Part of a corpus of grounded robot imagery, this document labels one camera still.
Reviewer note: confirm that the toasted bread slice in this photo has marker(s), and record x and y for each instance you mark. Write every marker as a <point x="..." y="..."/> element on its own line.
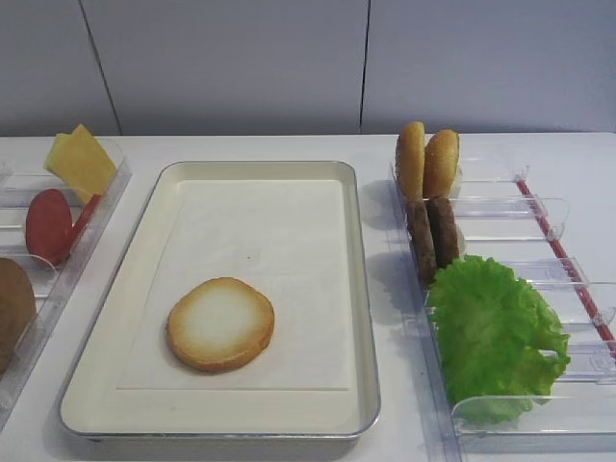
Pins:
<point x="220" y="326"/>

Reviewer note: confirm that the left brown meat patty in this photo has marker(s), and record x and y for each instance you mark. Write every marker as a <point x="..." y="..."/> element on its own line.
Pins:
<point x="419" y="229"/>

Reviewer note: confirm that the brown meat patty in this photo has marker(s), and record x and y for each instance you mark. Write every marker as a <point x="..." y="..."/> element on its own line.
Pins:
<point x="443" y="230"/>
<point x="419" y="229"/>

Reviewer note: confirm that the right brown meat patty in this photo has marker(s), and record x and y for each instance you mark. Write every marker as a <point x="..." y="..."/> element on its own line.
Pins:
<point x="443" y="230"/>

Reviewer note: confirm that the green lettuce leaf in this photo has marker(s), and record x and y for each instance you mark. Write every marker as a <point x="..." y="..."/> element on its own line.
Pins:
<point x="501" y="344"/>

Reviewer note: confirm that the right red tomato slice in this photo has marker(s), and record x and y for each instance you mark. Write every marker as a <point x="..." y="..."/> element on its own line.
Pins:
<point x="79" y="226"/>

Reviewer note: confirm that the red tomato slice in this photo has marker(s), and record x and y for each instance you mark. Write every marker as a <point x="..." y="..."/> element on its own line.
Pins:
<point x="48" y="225"/>
<point x="79" y="226"/>

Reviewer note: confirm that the front yellow cheese slice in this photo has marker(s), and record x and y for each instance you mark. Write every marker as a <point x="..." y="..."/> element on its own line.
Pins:
<point x="84" y="165"/>

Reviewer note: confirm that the yellow cheese slice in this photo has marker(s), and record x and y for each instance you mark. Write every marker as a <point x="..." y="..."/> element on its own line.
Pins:
<point x="51" y="158"/>
<point x="84" y="165"/>

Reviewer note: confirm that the left red tomato slice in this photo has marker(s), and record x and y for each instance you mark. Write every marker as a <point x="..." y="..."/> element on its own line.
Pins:
<point x="48" y="225"/>

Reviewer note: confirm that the rear yellow cheese slice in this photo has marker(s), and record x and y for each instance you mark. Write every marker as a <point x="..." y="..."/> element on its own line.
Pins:
<point x="51" y="158"/>

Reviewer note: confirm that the brown bread slice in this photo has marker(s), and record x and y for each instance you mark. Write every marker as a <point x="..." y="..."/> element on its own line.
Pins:
<point x="18" y="307"/>

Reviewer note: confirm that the white paper liner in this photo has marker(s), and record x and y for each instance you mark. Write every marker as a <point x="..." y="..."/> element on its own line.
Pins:
<point x="287" y="239"/>

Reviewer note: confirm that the cream metal tray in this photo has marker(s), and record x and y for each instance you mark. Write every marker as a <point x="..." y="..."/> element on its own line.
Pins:
<point x="94" y="405"/>

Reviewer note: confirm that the left golden bun half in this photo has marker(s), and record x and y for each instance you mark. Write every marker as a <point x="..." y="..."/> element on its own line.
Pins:
<point x="410" y="160"/>

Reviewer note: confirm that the golden bun half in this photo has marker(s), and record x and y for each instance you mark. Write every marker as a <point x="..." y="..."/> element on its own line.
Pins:
<point x="410" y="160"/>
<point x="440" y="163"/>

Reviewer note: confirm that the right golden bun half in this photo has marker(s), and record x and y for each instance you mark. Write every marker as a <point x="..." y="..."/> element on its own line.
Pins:
<point x="440" y="163"/>

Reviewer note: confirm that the right clear acrylic rack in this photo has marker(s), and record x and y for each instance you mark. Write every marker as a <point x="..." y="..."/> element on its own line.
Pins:
<point x="499" y="217"/>

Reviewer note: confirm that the clear acrylic rack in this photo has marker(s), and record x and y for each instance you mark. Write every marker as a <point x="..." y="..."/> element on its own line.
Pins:
<point x="499" y="217"/>
<point x="52" y="285"/>

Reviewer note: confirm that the left clear acrylic rack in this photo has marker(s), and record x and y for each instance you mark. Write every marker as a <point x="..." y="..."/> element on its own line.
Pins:
<point x="52" y="285"/>

